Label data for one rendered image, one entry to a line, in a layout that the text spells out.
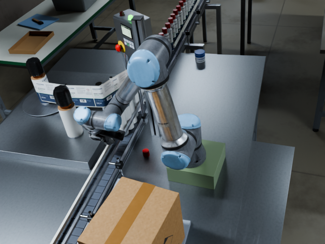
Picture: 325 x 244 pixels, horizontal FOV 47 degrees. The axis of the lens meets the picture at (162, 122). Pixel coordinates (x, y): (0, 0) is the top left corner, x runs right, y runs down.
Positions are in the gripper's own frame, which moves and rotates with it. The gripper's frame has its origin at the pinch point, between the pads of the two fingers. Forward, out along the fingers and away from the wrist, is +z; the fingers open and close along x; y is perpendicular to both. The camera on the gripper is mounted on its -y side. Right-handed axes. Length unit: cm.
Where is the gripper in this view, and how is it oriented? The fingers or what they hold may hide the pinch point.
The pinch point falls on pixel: (114, 140)
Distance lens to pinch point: 191.4
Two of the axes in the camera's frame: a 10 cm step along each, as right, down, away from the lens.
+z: 2.4, 3.6, 9.0
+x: -2.0, 9.3, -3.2
